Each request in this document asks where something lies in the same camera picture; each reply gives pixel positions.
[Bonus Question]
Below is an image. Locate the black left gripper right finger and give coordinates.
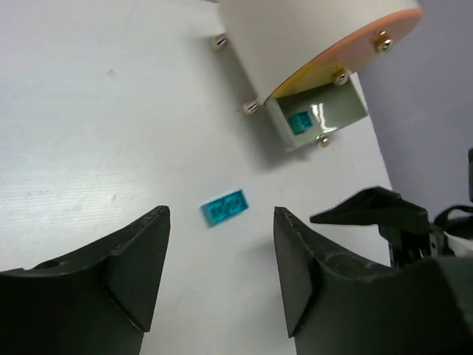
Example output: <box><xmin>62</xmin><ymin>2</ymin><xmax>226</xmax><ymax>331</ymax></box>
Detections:
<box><xmin>273</xmin><ymin>207</ymin><xmax>472</xmax><ymax>354</ymax></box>

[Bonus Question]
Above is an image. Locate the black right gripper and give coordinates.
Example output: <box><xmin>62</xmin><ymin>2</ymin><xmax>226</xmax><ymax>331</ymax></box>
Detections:
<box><xmin>310</xmin><ymin>186</ymin><xmax>443</xmax><ymax>269</ymax></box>

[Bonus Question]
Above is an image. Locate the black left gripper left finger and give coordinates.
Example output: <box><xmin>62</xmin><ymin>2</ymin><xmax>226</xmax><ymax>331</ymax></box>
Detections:
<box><xmin>1</xmin><ymin>206</ymin><xmax>171</xmax><ymax>354</ymax></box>

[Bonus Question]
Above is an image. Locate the small teal lego brick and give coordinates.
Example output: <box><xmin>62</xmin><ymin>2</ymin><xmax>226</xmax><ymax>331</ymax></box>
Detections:
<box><xmin>288</xmin><ymin>111</ymin><xmax>314</xmax><ymax>135</ymax></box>

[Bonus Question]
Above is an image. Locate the long teal lego brick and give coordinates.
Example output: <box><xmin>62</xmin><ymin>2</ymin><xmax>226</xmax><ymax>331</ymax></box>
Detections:
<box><xmin>200</xmin><ymin>189</ymin><xmax>249</xmax><ymax>227</ymax></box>

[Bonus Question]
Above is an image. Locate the yellow drawer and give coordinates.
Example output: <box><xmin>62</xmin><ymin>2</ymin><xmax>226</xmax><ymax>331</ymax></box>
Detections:
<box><xmin>272</xmin><ymin>64</ymin><xmax>351</xmax><ymax>98</ymax></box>

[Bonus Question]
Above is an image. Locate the orange drawer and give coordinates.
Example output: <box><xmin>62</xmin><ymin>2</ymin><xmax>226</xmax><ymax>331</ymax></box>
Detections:
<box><xmin>307</xmin><ymin>7</ymin><xmax>423</xmax><ymax>73</ymax></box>

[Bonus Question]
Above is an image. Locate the gold bottom drawer knob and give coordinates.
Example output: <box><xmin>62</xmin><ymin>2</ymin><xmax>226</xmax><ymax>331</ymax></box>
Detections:
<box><xmin>316</xmin><ymin>134</ymin><xmax>330</xmax><ymax>147</ymax></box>

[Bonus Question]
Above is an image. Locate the gold yellow drawer knob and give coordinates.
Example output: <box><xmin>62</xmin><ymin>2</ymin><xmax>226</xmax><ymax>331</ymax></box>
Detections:
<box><xmin>333</xmin><ymin>69</ymin><xmax>350</xmax><ymax>86</ymax></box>

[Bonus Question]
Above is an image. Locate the silver cabinet foot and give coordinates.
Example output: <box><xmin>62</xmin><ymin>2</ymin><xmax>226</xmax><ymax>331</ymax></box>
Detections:
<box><xmin>242</xmin><ymin>100</ymin><xmax>261</xmax><ymax>115</ymax></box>
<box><xmin>212</xmin><ymin>33</ymin><xmax>228</xmax><ymax>51</ymax></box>

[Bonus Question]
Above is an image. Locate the white cylindrical drawer cabinet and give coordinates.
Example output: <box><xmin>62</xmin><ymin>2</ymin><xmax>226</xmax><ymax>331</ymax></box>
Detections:
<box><xmin>218</xmin><ymin>0</ymin><xmax>422</xmax><ymax>102</ymax></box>

